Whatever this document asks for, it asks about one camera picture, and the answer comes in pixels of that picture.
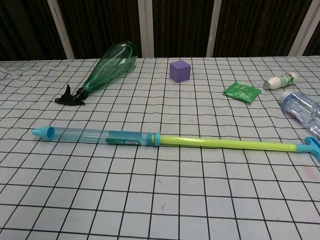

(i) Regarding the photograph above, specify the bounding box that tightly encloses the blue green water pump toy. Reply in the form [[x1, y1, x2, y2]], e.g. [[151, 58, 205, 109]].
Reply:
[[146, 132, 320, 164]]

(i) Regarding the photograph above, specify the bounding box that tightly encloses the purple foam cube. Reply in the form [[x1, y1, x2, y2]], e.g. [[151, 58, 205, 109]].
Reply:
[[169, 59, 192, 84]]

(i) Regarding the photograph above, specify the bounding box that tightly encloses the green spray bottle black trigger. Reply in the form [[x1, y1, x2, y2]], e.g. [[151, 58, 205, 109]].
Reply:
[[54, 40, 139, 106]]

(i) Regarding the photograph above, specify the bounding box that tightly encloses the white black-grid tablecloth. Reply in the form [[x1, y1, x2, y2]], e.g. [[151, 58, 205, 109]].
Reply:
[[0, 56, 320, 240]]

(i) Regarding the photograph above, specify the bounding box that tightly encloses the green foil sachet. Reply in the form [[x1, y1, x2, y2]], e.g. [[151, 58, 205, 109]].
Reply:
[[223, 81, 262, 104]]

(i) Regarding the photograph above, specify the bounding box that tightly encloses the small white bottle green label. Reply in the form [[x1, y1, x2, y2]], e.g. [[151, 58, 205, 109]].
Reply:
[[262, 71, 300, 91]]

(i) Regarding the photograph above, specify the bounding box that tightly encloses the clear plastic water bottle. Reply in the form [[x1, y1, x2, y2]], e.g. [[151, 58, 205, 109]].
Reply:
[[278, 90, 320, 139]]

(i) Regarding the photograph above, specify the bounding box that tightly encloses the white frame post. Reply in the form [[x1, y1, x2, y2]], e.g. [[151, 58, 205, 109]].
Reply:
[[289, 0, 314, 57], [47, 0, 76, 60], [205, 0, 224, 58], [137, 0, 155, 59]]

